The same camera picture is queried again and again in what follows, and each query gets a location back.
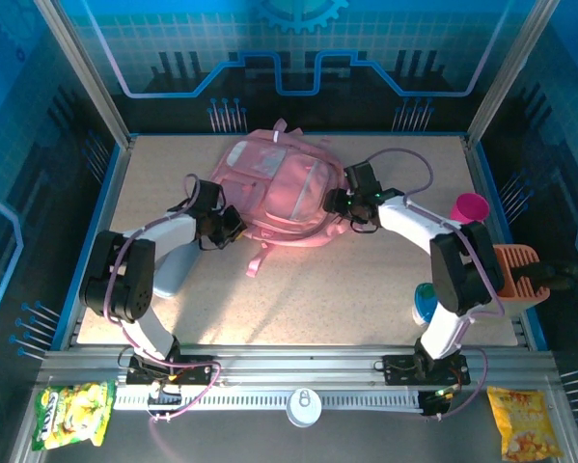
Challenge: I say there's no pink student backpack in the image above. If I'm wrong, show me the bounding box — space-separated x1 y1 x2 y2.
209 118 357 280

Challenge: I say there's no grey pencil case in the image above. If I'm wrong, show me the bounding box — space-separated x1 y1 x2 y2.
151 240 203 299

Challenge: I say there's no green yellow candy bag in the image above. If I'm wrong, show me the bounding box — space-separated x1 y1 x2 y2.
31 380 117 452

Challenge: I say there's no yellow snack bag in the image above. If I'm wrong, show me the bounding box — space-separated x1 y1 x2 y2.
485 386 564 463

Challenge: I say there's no magenta plastic goblet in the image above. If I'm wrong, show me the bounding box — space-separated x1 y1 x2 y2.
450 191 491 224

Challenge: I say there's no blue bowl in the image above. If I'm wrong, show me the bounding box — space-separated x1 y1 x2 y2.
412 283 439 328

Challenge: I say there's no orange cream utensil holder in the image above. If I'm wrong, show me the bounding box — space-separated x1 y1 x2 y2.
490 243 553 305

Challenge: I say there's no white round can lid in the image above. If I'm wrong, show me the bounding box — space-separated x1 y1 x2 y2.
286 387 323 429

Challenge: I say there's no black tool in holder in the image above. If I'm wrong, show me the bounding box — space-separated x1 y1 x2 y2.
518 259 578 293

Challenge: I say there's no aluminium mounting rail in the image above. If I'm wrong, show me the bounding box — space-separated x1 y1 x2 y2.
37 344 560 386

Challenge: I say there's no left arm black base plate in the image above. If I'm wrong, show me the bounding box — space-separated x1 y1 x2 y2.
119 354 213 387

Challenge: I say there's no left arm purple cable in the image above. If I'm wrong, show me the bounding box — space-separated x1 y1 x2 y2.
102 173 222 425

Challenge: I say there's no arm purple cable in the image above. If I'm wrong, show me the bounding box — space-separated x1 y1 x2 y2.
102 173 222 425
365 147 507 422

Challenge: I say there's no white slotted cable duct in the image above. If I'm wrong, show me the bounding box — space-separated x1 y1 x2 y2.
113 389 423 412

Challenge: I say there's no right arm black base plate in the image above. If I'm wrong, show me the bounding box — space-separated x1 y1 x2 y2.
381 354 472 387

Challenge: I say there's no aluminium frame post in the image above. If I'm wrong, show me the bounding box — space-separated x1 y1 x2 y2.
465 0 546 149
33 0 134 149

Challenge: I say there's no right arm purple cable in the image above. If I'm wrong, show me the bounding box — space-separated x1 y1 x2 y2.
365 147 507 422

